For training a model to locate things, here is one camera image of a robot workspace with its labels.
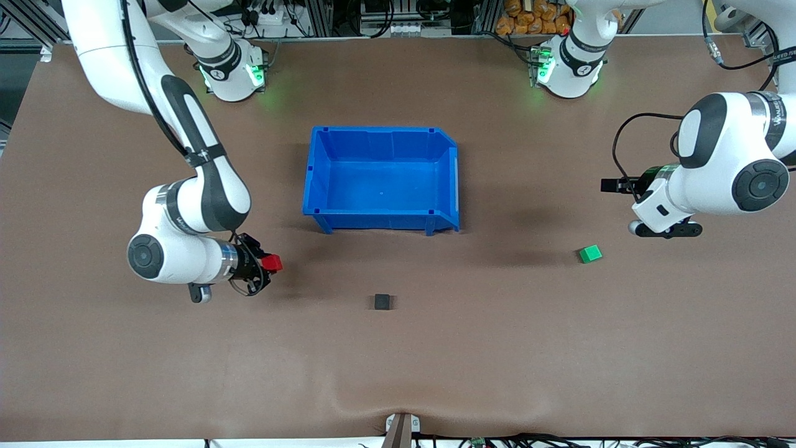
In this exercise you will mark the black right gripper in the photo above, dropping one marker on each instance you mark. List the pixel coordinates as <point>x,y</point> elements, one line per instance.
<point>249,263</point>

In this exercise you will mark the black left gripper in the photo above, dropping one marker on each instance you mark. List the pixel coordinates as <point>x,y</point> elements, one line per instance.
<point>643,182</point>

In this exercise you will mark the red cube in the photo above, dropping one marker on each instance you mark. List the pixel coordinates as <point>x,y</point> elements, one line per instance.
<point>272,262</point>

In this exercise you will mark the green cube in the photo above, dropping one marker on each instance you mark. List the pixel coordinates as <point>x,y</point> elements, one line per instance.
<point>590,254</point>

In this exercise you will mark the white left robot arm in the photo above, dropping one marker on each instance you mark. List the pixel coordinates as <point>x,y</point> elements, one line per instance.
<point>709,180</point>

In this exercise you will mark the black cube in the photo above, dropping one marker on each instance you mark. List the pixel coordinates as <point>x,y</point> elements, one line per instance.
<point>382,302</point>

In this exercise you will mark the blue plastic storage bin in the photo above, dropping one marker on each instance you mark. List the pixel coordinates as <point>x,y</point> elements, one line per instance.
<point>382,186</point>

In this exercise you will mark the orange snack packets pile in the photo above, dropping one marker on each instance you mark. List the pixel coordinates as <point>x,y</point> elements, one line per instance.
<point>528,18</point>

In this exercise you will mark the white power strip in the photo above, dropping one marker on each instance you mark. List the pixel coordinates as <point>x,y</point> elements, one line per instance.
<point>273,17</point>

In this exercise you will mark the white terminal block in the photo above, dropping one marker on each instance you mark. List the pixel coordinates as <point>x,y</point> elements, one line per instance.
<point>410,29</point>

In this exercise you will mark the aluminium frame profile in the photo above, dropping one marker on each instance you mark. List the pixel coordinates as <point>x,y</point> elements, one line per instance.
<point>758,37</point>

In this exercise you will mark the brown camera mount pole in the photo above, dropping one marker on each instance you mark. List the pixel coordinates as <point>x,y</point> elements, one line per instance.
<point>398,435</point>

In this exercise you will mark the grey metal clamp bracket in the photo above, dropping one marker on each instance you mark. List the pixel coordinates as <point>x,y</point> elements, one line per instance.
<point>415,425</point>

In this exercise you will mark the metal table edge rail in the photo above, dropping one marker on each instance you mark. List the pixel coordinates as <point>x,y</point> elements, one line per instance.
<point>404,38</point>

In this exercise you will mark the aluminium frame strut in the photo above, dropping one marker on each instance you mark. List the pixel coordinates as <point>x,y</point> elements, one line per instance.
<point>31,22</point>

